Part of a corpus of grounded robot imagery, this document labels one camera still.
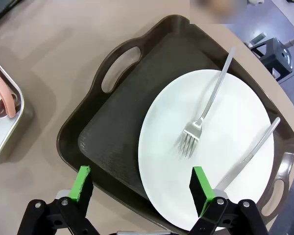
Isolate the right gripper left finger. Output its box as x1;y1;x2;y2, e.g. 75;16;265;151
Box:
17;165;101;235

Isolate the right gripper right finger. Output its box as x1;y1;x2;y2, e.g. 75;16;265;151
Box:
189;166;269;235

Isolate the pink-handled lint roller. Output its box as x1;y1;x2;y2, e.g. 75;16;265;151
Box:
0;0;18;119

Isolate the white round plate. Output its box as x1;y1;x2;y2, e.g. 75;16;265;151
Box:
138;69;275;232

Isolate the silver fork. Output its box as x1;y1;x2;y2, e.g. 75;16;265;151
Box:
177;46;237;159

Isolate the brown plastic serving tray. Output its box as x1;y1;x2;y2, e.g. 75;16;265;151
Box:
56;14;294;235

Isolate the silver table knife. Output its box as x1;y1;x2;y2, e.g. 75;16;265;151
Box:
214;117;281;191

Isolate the steel rectangular container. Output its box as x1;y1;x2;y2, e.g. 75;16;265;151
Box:
0;57;25;167

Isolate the dark grey metal stool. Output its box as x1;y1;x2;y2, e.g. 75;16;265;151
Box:
250;37;294;81

